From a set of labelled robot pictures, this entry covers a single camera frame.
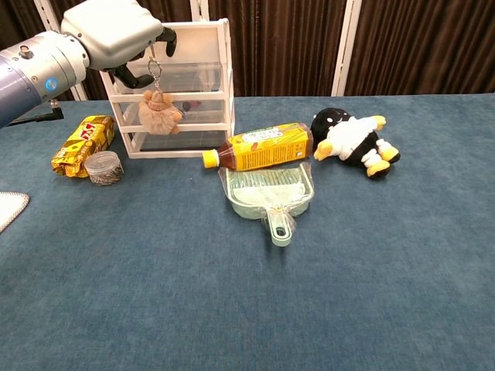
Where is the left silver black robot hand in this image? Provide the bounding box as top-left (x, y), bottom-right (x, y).
top-left (60, 0), bottom-right (178, 89)

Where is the small brown teddy keychain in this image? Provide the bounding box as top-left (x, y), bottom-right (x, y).
top-left (138, 44), bottom-right (183, 136)

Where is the white plastic drawer organizer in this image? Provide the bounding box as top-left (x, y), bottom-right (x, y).
top-left (98, 18), bottom-right (237, 159)

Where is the yellow snack package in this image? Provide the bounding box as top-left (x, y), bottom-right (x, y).
top-left (50, 114), bottom-right (116, 179)

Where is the dark brown pleated curtain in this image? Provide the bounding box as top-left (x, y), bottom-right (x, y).
top-left (0, 0), bottom-right (495, 102)

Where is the yellow label tea bottle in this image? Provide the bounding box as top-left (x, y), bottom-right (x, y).
top-left (202, 122), bottom-right (315, 172)

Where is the white cloth with stitched edge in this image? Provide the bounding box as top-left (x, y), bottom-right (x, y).
top-left (0, 191), bottom-right (31, 235)

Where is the pale green wrapped dustpan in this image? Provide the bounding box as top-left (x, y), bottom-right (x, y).
top-left (217, 161), bottom-right (316, 248)

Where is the black white penguin plush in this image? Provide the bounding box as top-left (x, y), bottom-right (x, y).
top-left (310, 107), bottom-right (401, 180)

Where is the blue felt table cover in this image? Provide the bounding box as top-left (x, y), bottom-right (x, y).
top-left (0, 91), bottom-right (495, 371)

